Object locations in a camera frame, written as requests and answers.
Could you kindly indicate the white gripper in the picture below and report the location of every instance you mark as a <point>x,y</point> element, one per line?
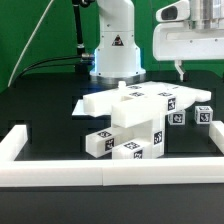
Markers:
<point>189,30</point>

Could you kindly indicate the white chair backrest frame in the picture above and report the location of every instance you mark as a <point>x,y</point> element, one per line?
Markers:
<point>135,104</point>

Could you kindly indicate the white chair seat part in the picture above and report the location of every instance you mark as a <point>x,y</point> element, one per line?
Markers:
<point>153,131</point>

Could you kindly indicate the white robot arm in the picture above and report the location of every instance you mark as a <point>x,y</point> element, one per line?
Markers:
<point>117,56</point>

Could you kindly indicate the white U-shaped obstacle fence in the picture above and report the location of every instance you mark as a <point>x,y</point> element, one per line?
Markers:
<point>14,173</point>

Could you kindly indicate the black camera pole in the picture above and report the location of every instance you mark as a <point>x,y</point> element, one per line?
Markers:
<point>79,34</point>

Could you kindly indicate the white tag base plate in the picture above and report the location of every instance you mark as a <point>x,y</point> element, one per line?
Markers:
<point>79,110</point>

